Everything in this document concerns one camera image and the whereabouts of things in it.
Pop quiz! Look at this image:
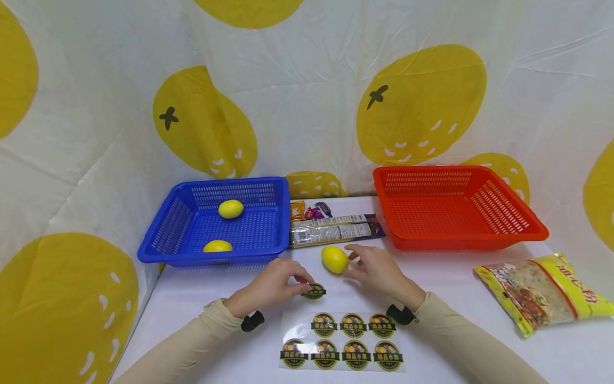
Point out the person's right hand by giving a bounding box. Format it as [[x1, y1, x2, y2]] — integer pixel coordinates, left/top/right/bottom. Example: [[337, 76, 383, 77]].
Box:
[[343, 244, 427, 311]]

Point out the person's left hand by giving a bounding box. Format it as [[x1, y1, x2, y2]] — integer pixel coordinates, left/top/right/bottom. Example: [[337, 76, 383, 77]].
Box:
[[224, 259, 316, 319]]

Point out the person's right forearm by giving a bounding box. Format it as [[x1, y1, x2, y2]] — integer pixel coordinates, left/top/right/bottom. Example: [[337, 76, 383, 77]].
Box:
[[413, 292, 548, 384]]

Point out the person's left forearm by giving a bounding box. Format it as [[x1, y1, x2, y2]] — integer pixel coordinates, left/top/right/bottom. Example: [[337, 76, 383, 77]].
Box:
[[114, 298, 244, 384]]

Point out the long silver purple snack packet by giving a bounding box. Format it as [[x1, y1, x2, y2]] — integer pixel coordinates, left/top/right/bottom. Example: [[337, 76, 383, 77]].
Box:
[[289, 214, 386, 249]]

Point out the black wrist band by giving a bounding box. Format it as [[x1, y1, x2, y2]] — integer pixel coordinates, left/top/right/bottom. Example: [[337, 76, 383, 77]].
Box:
[[240, 310, 265, 332], [386, 304, 419, 326]]

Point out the blue plastic basket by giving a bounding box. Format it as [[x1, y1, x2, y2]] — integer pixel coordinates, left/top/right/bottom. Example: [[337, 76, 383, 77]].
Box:
[[138, 177, 291, 267]]

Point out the sheet of round fruit stickers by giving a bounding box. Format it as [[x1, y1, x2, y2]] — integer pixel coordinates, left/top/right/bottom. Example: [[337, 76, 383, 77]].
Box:
[[278, 311, 406, 372]]

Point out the red plastic basket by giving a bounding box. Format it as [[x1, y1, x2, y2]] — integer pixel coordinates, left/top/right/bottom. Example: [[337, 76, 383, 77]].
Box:
[[373, 165, 550, 251]]

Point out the yellow noodle bag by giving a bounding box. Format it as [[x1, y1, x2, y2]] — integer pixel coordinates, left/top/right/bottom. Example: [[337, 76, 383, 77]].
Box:
[[474, 253, 614, 338]]

